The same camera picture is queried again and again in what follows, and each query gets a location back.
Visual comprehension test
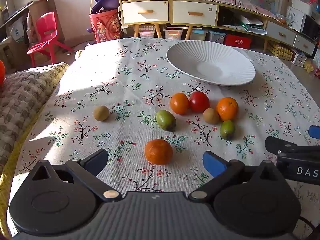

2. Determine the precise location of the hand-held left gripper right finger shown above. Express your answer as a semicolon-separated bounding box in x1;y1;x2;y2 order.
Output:
188;151;287;203

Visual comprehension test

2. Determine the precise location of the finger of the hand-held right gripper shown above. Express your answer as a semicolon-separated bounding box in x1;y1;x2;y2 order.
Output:
308;125;320;140
265;136;320;157

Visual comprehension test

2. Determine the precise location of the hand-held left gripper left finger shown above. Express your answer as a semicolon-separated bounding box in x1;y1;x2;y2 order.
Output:
31;148;123;203

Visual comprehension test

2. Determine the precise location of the small green mango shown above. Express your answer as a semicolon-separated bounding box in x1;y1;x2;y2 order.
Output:
220;120;235;140

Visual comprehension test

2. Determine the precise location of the brown kiwi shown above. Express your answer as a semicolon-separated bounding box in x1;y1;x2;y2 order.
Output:
203;108;220;125
93;105;110;122

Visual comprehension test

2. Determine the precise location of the orange tangerine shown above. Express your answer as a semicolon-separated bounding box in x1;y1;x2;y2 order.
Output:
144;139;173;165
216;97;239;121
170;92;190;115

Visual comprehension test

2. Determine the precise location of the large green mango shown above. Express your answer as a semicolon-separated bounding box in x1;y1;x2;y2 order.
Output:
156;110;177;132

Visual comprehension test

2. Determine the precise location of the white ribbed plate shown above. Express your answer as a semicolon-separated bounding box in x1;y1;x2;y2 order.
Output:
166;40;256;86

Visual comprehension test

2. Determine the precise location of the red tomato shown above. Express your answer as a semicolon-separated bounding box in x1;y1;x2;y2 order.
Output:
189;91;210;113

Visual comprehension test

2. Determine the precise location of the yellow snack bag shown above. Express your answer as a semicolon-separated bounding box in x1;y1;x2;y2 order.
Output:
304;59;317;72

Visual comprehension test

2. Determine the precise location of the white printed carton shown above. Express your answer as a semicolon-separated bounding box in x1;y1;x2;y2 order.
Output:
291;51;307;67

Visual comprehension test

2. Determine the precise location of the white low cabinet drawer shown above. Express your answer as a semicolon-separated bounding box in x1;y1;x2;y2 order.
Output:
294;35;316;55
266;21;297;45

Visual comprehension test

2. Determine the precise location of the stack of yellow blocks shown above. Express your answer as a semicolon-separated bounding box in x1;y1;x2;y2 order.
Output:
266;41;293;60

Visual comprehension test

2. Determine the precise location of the woven cushion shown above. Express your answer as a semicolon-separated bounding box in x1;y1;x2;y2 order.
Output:
0;62;70;175

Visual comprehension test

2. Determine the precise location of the floral tablecloth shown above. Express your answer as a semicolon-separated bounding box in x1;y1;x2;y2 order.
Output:
6;38;320;240

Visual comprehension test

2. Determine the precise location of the white appliance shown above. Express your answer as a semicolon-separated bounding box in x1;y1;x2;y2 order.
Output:
286;6;305;33

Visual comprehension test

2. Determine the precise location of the red crate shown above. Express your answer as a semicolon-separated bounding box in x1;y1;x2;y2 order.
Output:
224;34;252;49

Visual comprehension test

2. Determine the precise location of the green white bag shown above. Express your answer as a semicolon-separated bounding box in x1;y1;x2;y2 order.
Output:
237;15;267;34

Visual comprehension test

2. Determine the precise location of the white lidded box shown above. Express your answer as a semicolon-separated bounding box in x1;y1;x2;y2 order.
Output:
291;0;315;15

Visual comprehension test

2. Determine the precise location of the long low cabinet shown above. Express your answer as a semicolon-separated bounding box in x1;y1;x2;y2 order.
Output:
217;1;319;58

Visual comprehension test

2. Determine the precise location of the clear storage box blue lid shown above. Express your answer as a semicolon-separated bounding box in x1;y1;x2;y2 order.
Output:
190;28;208;41

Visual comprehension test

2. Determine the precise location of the red printed toy bin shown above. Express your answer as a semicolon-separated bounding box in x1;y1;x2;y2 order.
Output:
89;9;125;43

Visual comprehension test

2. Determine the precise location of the clear storage box pink label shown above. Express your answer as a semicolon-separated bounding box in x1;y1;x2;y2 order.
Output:
139;25;155;38

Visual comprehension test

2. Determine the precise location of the pink plastic chair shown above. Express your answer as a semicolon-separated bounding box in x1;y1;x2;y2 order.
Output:
27;12;75;68

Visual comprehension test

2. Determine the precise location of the black box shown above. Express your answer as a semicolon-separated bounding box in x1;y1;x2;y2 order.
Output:
217;6;240;27

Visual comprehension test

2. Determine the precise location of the pink lace cloth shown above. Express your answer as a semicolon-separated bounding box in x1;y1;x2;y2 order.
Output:
201;0;275;18

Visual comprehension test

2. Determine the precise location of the wooden bookshelf desk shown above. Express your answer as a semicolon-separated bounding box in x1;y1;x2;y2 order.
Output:
0;0;54;45

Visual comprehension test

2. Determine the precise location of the black cable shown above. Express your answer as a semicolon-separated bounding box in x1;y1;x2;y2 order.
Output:
226;0;242;27

